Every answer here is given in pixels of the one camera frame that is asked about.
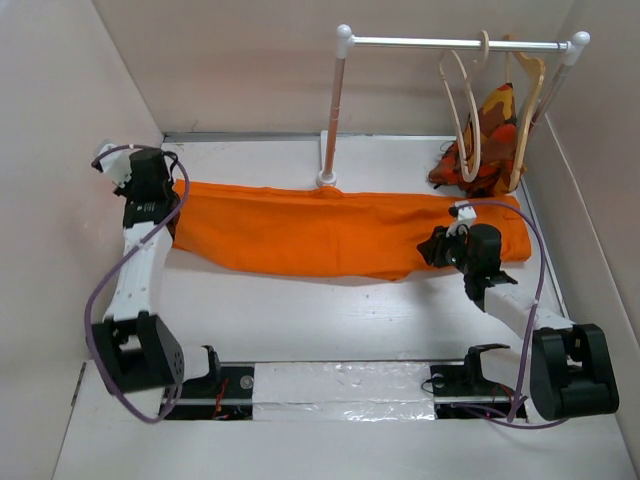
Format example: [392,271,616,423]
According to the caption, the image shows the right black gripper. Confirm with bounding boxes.
[415,222,475,275]

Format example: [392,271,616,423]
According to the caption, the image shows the orange trousers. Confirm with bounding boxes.
[169,178,531,282]

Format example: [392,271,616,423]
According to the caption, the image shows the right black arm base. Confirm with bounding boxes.
[421,343,514,420]

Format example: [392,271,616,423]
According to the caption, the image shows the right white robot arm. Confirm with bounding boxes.
[417,224,620,422]

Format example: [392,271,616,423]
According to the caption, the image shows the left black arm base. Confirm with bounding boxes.
[165,345,255,421]

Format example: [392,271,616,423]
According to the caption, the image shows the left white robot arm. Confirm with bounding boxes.
[90,142,223,397]

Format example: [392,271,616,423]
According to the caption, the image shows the light wooden hanger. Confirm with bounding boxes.
[438,29,491,183]

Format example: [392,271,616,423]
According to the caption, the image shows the tan wooden hanger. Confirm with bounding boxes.
[505,51,546,193]

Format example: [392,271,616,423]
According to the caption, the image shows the camouflage orange garment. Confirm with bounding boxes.
[427,82,526,198]

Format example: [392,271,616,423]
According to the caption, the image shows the white clothes rack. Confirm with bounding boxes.
[317,24,591,186]

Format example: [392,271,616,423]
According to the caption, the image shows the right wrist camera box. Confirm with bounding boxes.
[446,201,477,237]

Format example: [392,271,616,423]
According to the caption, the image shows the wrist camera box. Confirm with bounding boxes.
[91,140,133,188]
[446,201,477,237]

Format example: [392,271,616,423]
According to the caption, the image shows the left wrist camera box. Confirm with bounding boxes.
[91,140,133,188]

